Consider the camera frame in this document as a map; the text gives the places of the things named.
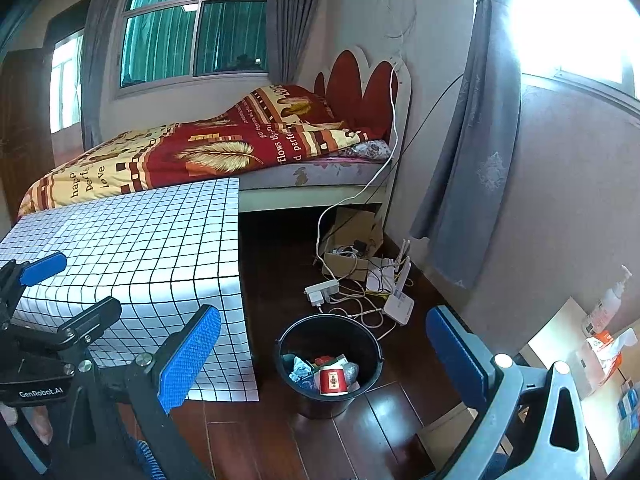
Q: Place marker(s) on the white lotion bottle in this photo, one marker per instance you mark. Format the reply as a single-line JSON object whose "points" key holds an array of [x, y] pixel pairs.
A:
{"points": [[605, 310]]}

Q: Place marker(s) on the small white box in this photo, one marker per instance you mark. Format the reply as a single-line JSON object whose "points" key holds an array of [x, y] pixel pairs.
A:
{"points": [[592, 372]]}

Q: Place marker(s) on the small blue box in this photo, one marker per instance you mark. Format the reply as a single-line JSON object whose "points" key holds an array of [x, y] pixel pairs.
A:
{"points": [[629, 405]]}

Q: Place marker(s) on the red scalloped headboard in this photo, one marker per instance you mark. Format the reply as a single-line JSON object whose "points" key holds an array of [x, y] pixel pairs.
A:
{"points": [[350, 85]]}

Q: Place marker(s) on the floral pillow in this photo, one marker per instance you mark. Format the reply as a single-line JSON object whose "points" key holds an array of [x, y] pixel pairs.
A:
{"points": [[370, 150]]}

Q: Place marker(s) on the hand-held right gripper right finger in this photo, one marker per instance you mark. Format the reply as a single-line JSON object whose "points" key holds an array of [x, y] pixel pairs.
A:
{"points": [[455, 355]]}

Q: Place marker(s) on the white power strip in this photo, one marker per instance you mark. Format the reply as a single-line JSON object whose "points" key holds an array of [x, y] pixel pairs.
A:
{"points": [[322, 291]]}

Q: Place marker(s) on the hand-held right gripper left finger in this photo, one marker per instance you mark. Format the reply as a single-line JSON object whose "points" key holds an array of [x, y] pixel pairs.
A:
{"points": [[189, 355]]}

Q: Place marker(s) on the grey patterned curtain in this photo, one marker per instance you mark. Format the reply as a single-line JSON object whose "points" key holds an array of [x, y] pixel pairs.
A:
{"points": [[475, 160]]}

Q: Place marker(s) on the checkered cloth table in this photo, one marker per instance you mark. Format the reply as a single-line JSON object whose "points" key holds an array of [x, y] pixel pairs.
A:
{"points": [[150, 270]]}

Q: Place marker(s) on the white and red carton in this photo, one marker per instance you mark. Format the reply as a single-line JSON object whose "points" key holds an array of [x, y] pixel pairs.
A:
{"points": [[332, 380]]}

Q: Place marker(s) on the orange tissue packet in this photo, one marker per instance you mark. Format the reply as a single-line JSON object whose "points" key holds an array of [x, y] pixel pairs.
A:
{"points": [[605, 347]]}

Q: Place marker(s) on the blue striped slipper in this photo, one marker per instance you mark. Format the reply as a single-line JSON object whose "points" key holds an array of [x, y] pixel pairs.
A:
{"points": [[149, 460]]}

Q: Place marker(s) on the white router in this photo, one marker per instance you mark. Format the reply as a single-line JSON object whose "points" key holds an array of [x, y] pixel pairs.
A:
{"points": [[397, 305]]}

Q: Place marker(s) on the brown wooden door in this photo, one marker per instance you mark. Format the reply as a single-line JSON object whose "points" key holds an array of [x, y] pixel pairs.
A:
{"points": [[25, 125]]}

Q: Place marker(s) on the small bright window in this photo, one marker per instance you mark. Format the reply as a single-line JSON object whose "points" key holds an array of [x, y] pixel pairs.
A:
{"points": [[67, 82]]}

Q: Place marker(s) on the person's left hand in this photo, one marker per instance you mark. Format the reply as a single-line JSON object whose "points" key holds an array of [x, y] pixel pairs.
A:
{"points": [[35, 425]]}

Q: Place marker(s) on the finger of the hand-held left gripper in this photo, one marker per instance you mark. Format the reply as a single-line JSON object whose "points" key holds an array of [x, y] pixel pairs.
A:
{"points": [[92, 317], [45, 266]]}

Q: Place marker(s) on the bed with red blanket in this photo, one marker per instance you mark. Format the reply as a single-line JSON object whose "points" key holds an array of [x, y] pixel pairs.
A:
{"points": [[210, 145]]}

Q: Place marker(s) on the bed with floral mattress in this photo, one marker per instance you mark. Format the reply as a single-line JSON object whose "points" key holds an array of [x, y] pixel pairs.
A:
{"points": [[320, 172]]}

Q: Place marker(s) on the cardboard box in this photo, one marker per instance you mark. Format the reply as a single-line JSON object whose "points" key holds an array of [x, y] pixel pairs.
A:
{"points": [[350, 265]]}

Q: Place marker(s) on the white modem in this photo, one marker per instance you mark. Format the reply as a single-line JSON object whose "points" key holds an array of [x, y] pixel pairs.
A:
{"points": [[381, 277]]}

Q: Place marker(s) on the black plastic bucket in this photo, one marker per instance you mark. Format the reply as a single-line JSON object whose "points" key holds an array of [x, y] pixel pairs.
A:
{"points": [[287, 340]]}

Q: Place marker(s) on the window with green curtain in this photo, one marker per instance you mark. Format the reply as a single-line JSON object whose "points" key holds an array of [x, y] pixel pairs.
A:
{"points": [[160, 35]]}

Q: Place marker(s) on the light wooden desk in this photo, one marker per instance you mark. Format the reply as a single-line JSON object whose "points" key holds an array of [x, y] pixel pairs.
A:
{"points": [[560, 340]]}

